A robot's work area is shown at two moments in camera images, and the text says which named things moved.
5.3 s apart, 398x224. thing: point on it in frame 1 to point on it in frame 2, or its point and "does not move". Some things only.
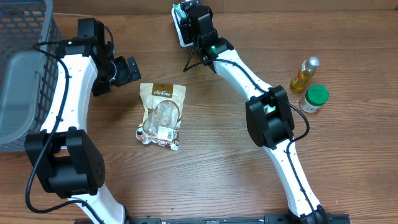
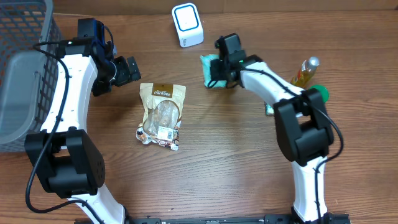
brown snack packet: x=163 y=105 does not move
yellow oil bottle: x=308 y=69 does not move
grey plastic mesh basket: x=29 y=37 does not move
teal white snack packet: x=178 y=14 to x=209 y=82
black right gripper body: x=185 y=27 to x=220 y=73
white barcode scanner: x=183 y=28 does not move
